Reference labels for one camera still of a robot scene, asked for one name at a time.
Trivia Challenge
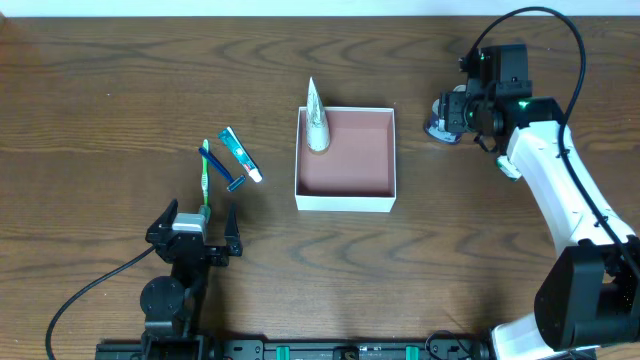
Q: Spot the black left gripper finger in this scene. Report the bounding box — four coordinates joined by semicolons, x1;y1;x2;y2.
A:
224;203;240;248
149;199;178;235

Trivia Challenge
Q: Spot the clear sanitizer bottle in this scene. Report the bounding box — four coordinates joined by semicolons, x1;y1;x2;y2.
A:
424;99;461;145

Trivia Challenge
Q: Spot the blue razor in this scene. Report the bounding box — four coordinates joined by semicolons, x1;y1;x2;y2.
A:
198;147;246;192

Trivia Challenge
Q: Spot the green soap box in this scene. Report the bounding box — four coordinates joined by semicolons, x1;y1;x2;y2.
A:
496;155;522;181

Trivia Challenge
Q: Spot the green toothbrush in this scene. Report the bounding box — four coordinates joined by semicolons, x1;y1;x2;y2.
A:
199;156;211;221

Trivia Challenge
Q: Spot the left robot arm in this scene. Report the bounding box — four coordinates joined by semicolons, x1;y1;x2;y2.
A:
140;200;243;359

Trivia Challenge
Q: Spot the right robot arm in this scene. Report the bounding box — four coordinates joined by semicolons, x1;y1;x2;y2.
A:
429;45;639;359

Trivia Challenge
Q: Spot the teal toothpaste tube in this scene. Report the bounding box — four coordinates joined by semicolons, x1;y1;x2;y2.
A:
218;127;263;183

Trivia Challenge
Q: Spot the white box pink interior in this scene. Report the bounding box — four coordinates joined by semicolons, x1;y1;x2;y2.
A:
294;107;397;213

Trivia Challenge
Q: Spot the white standing tube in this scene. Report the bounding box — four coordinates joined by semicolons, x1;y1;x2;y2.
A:
306;78;330;153

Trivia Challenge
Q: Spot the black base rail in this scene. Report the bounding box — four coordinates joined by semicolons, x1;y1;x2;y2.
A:
94;335;491;360

